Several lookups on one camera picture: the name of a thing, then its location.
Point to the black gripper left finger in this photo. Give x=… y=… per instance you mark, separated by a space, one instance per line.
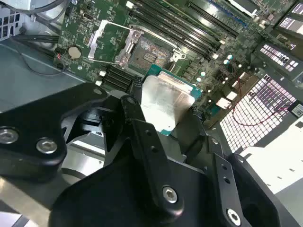
x=30 y=123

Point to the metal locking lever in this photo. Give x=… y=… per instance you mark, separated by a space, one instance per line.
x=146 y=29

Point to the metal socket cover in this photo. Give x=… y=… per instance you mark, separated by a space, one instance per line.
x=94 y=47

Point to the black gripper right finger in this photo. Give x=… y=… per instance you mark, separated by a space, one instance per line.
x=220 y=170

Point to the silver CPU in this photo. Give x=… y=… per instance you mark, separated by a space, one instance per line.
x=165 y=99

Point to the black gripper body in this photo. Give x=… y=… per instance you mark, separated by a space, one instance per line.
x=106 y=203

